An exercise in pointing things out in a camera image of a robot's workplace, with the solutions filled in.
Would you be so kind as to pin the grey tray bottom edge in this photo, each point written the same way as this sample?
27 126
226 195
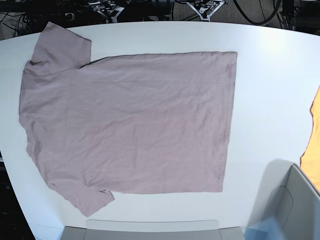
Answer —
174 230

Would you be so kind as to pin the orange cloth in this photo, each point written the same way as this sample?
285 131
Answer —
310 160

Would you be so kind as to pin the blue cloth in bin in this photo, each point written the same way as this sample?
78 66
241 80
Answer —
267 229

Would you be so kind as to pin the mauve pink T-shirt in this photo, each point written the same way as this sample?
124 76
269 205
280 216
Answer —
132 124

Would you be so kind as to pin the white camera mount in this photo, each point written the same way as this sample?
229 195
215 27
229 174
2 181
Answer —
205 9
108 9

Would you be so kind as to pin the grey plastic bin right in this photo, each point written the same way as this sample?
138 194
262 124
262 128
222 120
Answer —
296 206

